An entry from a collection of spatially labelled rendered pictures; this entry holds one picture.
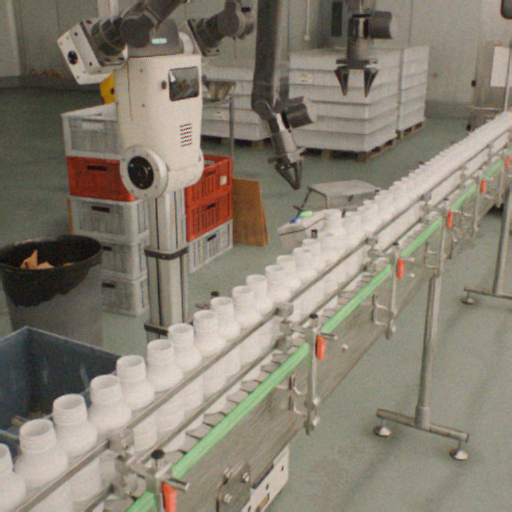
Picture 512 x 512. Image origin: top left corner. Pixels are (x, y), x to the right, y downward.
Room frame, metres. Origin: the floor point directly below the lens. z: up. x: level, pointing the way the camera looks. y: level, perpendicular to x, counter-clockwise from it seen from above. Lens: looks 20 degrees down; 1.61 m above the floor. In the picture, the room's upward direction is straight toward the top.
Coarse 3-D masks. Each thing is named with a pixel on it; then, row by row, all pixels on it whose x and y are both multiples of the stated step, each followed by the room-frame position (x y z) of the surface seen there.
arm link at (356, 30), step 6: (348, 18) 1.89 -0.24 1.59; (354, 18) 1.88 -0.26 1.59; (360, 18) 1.87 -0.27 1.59; (366, 18) 1.87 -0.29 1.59; (348, 24) 1.89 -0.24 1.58; (354, 24) 1.87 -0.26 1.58; (360, 24) 1.87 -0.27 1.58; (366, 24) 1.87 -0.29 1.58; (348, 30) 1.89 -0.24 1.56; (354, 30) 1.87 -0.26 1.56; (360, 30) 1.87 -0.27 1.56; (366, 30) 1.88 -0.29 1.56; (348, 36) 1.89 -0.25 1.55; (354, 36) 1.87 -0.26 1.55; (360, 36) 1.87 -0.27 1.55; (366, 36) 1.88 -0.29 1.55
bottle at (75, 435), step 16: (64, 400) 0.72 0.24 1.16; (80, 400) 0.72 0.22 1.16; (64, 416) 0.69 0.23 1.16; (80, 416) 0.70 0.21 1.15; (64, 432) 0.69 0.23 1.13; (80, 432) 0.69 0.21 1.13; (96, 432) 0.71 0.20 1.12; (64, 448) 0.68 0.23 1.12; (80, 448) 0.68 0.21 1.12; (96, 464) 0.70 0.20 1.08; (80, 480) 0.68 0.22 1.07; (96, 480) 0.70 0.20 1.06; (80, 496) 0.68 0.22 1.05
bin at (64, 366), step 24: (24, 336) 1.35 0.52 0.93; (48, 336) 1.32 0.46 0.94; (0, 360) 1.29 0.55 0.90; (24, 360) 1.34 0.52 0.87; (48, 360) 1.33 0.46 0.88; (72, 360) 1.29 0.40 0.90; (96, 360) 1.26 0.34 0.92; (0, 384) 1.28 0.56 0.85; (24, 384) 1.33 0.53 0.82; (48, 384) 1.33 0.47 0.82; (72, 384) 1.29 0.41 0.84; (0, 408) 1.27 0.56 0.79; (24, 408) 1.33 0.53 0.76; (48, 408) 1.34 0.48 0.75; (0, 432) 0.96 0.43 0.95
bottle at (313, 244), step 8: (304, 240) 1.32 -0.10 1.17; (312, 240) 1.33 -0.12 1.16; (312, 248) 1.30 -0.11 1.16; (312, 256) 1.30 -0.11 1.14; (312, 264) 1.29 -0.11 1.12; (320, 264) 1.30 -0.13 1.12; (320, 272) 1.29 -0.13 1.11; (320, 280) 1.29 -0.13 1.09; (320, 288) 1.29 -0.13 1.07; (320, 296) 1.29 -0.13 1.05; (320, 312) 1.29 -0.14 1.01
